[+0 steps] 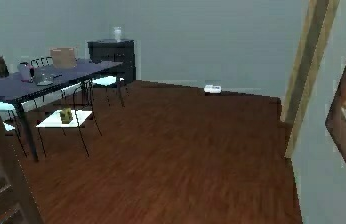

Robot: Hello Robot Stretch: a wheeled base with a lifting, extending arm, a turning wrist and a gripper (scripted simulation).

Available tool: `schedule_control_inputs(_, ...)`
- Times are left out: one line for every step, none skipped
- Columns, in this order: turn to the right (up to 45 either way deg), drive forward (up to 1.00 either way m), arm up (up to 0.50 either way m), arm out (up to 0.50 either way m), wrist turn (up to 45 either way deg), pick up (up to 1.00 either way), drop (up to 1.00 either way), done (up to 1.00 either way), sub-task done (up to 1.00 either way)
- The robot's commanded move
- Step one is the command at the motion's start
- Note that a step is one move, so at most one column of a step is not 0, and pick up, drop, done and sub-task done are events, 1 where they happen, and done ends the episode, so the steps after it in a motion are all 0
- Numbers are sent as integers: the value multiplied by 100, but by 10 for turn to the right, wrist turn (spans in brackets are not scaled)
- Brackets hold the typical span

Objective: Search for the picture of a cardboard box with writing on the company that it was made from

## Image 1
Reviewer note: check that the brown cardboard box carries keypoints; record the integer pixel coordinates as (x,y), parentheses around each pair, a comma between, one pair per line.
(63,57)

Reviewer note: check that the small white flat box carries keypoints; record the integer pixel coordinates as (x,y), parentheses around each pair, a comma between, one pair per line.
(212,88)

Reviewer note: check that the clear glass bowl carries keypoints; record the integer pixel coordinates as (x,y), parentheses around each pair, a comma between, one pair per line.
(44,79)

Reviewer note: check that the tan wooden door frame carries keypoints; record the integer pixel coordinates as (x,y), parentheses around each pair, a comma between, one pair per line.
(309,63)

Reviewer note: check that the small yellow green object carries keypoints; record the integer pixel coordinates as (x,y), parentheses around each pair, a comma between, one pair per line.
(66,115)

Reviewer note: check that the black chest of drawers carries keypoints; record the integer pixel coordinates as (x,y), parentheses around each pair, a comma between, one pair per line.
(109,53)

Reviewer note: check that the dark blue dining table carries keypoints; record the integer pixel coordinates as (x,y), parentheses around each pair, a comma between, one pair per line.
(11,87)

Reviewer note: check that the pale purple mug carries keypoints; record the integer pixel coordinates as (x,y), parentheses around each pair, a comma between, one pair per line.
(26,72)

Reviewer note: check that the brown wooden chair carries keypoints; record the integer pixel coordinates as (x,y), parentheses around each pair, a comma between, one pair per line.
(4,173)

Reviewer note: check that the clear glass jar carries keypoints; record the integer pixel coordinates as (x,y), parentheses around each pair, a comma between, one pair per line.
(117,34)

